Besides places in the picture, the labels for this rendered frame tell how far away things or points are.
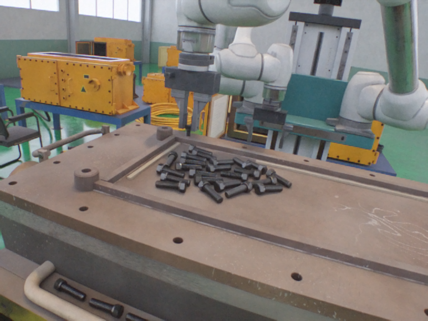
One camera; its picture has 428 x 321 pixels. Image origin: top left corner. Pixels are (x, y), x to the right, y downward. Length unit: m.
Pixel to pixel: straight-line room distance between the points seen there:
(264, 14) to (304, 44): 1.10
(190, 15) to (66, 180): 0.42
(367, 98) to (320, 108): 0.27
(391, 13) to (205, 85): 0.64
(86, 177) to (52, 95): 3.69
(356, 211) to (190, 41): 0.48
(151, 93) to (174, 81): 6.20
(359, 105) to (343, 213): 0.93
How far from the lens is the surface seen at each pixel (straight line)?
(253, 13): 0.54
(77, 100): 3.89
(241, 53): 1.09
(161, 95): 6.82
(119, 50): 10.65
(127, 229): 0.40
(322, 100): 1.57
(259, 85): 1.41
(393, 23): 1.10
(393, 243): 0.51
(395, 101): 1.30
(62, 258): 0.51
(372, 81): 1.42
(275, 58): 1.13
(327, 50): 1.63
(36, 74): 4.31
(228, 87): 1.39
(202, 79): 0.70
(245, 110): 1.44
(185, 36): 0.69
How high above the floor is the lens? 1.61
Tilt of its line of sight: 24 degrees down
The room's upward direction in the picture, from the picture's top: 6 degrees clockwise
